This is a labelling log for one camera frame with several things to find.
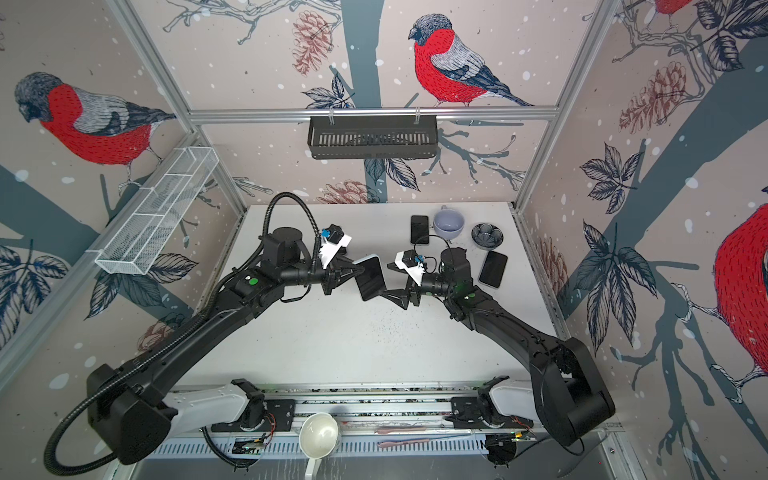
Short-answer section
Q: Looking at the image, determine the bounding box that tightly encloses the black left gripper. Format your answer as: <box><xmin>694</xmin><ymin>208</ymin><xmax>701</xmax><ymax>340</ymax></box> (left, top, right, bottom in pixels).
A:
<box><xmin>281</xmin><ymin>253</ymin><xmax>365</xmax><ymax>294</ymax></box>

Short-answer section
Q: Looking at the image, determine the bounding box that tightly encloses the black phone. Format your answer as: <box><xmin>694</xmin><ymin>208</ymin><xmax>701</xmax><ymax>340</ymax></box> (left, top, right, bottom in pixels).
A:
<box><xmin>356</xmin><ymin>262</ymin><xmax>387</xmax><ymax>302</ymax></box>
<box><xmin>410</xmin><ymin>215</ymin><xmax>430</xmax><ymax>245</ymax></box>
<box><xmin>478</xmin><ymin>251</ymin><xmax>508</xmax><ymax>288</ymax></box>

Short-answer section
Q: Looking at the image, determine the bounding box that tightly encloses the light blue phone case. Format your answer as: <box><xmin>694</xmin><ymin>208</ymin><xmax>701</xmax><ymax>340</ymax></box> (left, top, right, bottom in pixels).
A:
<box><xmin>353</xmin><ymin>254</ymin><xmax>380</xmax><ymax>268</ymax></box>

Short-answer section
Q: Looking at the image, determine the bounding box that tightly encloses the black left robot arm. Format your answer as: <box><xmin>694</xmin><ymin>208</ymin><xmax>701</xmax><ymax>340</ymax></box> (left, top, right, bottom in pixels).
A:
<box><xmin>43</xmin><ymin>192</ymin><xmax>363</xmax><ymax>476</ymax></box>

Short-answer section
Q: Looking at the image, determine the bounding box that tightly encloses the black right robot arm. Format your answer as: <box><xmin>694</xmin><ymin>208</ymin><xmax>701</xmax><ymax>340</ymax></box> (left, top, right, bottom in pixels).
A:
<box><xmin>382</xmin><ymin>247</ymin><xmax>616</xmax><ymax>447</ymax></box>

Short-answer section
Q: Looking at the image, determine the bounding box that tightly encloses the lavender cup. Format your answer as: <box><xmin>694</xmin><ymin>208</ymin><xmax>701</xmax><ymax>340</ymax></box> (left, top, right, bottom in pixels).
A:
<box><xmin>433</xmin><ymin>205</ymin><xmax>465</xmax><ymax>241</ymax></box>

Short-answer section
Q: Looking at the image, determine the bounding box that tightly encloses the dark grey small bowl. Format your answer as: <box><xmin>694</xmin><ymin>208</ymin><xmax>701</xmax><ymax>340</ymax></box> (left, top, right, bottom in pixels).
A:
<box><xmin>471</xmin><ymin>223</ymin><xmax>504</xmax><ymax>250</ymax></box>

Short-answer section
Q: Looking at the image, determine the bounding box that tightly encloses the white ladle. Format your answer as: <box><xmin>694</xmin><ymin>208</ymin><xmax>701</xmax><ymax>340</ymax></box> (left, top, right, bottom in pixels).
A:
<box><xmin>299</xmin><ymin>412</ymin><xmax>340</xmax><ymax>480</ymax></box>

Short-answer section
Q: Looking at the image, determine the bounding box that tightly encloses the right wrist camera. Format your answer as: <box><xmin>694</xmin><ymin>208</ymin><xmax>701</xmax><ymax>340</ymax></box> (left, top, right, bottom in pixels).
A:
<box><xmin>394</xmin><ymin>249</ymin><xmax>426</xmax><ymax>286</ymax></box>

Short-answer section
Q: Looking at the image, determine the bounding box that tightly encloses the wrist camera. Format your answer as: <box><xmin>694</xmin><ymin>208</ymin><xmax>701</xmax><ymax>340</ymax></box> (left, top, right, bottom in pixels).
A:
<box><xmin>319</xmin><ymin>224</ymin><xmax>352</xmax><ymax>269</ymax></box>
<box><xmin>394</xmin><ymin>249</ymin><xmax>426</xmax><ymax>286</ymax></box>

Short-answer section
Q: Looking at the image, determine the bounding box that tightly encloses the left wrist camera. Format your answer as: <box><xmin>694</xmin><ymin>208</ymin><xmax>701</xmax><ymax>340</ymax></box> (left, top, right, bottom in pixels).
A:
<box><xmin>319</xmin><ymin>224</ymin><xmax>352</xmax><ymax>269</ymax></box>

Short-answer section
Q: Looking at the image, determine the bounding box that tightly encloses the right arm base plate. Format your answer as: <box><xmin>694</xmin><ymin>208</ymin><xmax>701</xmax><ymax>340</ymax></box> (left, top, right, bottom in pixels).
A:
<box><xmin>445</xmin><ymin>397</ymin><xmax>534</xmax><ymax>430</ymax></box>

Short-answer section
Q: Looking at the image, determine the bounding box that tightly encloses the black hanging wire basket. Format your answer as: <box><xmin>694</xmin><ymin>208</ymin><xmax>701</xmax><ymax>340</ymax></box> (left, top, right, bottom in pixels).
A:
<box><xmin>307</xmin><ymin>115</ymin><xmax>439</xmax><ymax>160</ymax></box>

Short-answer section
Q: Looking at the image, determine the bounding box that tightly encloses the red pen on rail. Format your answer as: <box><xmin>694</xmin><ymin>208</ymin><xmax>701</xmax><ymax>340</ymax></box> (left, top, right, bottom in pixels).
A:
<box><xmin>377</xmin><ymin>437</ymin><xmax>442</xmax><ymax>450</ymax></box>

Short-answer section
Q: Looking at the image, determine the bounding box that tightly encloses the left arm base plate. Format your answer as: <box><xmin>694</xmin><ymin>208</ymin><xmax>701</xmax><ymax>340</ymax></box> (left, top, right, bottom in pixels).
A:
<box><xmin>209</xmin><ymin>399</ymin><xmax>296</xmax><ymax>433</ymax></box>

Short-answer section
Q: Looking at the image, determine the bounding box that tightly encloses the white mesh wall shelf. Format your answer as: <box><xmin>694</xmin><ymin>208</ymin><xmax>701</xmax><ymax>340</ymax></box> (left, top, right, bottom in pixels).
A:
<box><xmin>95</xmin><ymin>146</ymin><xmax>219</xmax><ymax>275</ymax></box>

